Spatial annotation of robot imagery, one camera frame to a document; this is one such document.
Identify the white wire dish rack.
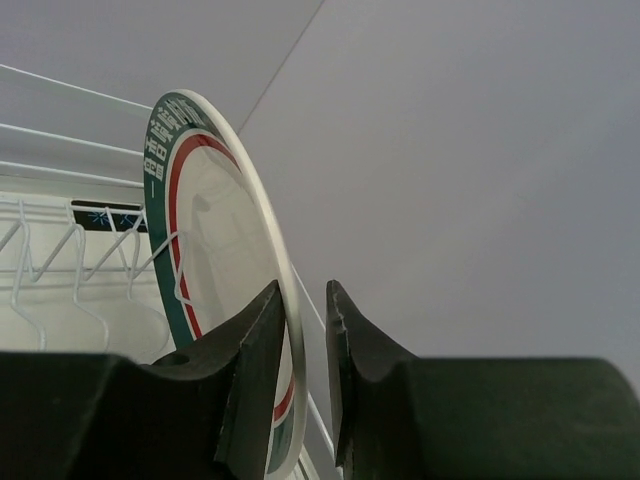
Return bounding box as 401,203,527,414
1,66,337,479

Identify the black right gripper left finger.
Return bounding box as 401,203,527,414
1,282,285,479

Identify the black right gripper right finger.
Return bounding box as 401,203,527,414
326,280,639,479

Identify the green red rimmed white plate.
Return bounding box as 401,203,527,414
143,89,308,479

